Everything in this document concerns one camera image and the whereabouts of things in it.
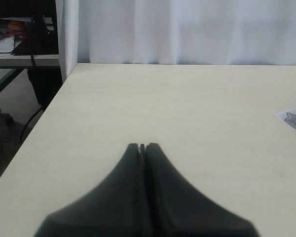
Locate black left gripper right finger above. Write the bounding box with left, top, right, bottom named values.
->
left=145, top=143, right=259, bottom=237

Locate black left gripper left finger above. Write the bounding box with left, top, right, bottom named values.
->
left=35, top=144, right=148, bottom=237

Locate paper game board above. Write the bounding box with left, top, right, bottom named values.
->
left=274, top=108, right=296, bottom=130

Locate grey side table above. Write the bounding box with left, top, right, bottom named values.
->
left=0, top=54, right=60, bottom=93

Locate black box on table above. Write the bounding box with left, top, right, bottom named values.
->
left=13, top=13, right=59, bottom=56

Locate white curtain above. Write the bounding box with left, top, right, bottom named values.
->
left=56, top=0, right=296, bottom=78

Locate white papers stack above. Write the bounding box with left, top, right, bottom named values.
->
left=0, top=36, right=23, bottom=57

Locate orange ball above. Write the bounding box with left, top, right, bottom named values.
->
left=8, top=20, right=26, bottom=32

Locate black floor cable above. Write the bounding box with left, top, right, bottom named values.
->
left=19, top=107, right=44, bottom=142

